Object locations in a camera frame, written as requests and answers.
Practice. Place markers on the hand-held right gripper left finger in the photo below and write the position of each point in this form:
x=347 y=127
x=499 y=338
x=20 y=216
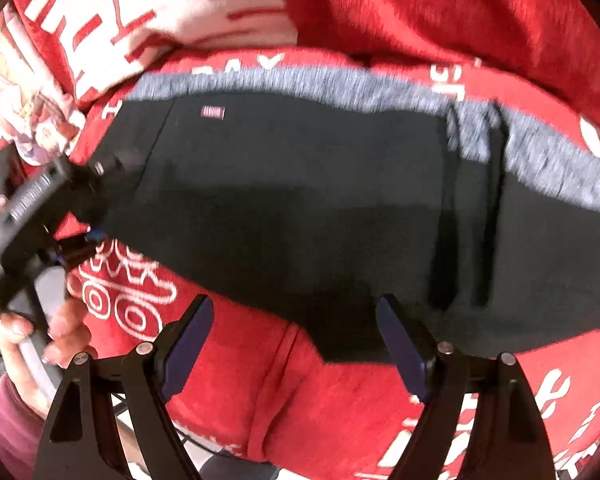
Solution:
x=187 y=347

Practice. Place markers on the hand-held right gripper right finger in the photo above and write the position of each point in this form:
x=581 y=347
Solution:
x=405 y=357

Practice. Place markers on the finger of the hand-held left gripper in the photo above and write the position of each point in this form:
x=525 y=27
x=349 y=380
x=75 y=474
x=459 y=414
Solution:
x=82 y=245
x=117 y=166

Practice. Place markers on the black pants blue floral stripes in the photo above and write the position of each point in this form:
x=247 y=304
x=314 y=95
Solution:
x=305 y=185

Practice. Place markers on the person's left forearm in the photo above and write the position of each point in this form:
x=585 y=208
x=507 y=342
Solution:
x=7 y=425

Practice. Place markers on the person's left hand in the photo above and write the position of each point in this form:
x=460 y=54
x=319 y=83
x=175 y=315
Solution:
x=62 y=327

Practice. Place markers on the red printed blanket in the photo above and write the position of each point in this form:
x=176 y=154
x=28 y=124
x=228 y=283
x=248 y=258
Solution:
x=305 y=410

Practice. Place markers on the cartoon printed cushion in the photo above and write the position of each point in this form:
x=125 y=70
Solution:
x=25 y=95

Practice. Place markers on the red quilt white print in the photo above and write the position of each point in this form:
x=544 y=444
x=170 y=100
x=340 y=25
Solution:
x=405 y=10

